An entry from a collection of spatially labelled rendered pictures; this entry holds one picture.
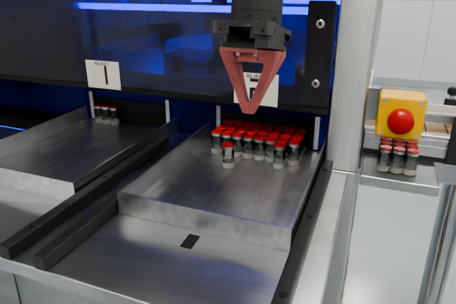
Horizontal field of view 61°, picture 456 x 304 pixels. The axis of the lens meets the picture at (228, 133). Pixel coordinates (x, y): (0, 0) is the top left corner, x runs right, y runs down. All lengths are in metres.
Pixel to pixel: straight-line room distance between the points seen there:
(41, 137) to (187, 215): 0.49
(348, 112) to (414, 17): 4.62
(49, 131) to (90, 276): 0.51
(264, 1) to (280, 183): 0.35
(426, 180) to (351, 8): 0.33
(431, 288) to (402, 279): 0.91
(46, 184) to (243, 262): 0.35
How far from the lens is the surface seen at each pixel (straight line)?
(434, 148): 0.84
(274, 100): 0.72
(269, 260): 0.51
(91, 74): 0.90
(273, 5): 0.44
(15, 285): 1.48
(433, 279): 1.04
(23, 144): 0.92
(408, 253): 2.13
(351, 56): 0.68
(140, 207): 0.59
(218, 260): 0.51
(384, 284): 1.91
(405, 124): 0.67
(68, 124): 1.01
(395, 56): 5.34
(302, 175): 0.71
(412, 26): 5.30
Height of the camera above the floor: 1.20
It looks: 21 degrees down
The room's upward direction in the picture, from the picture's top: straight up
